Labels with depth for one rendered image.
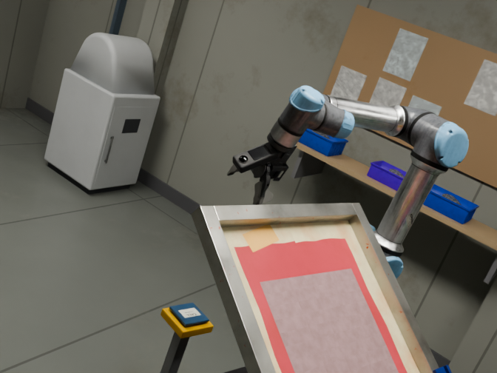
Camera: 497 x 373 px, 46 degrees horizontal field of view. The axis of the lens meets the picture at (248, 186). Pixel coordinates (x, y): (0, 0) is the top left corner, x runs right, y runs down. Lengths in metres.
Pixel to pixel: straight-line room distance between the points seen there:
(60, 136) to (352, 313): 3.94
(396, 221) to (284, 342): 0.65
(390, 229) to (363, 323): 0.40
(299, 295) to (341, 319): 0.13
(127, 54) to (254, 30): 1.02
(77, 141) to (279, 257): 3.71
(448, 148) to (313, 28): 2.87
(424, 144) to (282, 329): 0.73
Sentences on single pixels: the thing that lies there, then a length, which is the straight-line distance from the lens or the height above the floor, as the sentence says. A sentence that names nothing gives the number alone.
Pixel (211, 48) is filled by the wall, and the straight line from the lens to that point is 4.97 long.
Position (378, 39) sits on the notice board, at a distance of 4.24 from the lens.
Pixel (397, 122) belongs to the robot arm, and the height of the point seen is 1.79.
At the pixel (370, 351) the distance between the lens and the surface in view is 1.49.
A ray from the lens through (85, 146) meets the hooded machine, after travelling 4.90.
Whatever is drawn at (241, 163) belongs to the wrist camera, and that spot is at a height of 1.61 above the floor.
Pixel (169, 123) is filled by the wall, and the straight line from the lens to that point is 5.24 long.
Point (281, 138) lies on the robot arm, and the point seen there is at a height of 1.69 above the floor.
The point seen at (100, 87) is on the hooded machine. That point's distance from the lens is 4.77.
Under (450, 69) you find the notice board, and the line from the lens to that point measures 4.07.
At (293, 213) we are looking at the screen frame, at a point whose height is 1.54.
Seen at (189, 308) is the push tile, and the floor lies 0.97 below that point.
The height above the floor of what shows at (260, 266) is 1.45.
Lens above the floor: 2.04
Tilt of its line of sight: 19 degrees down
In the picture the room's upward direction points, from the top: 20 degrees clockwise
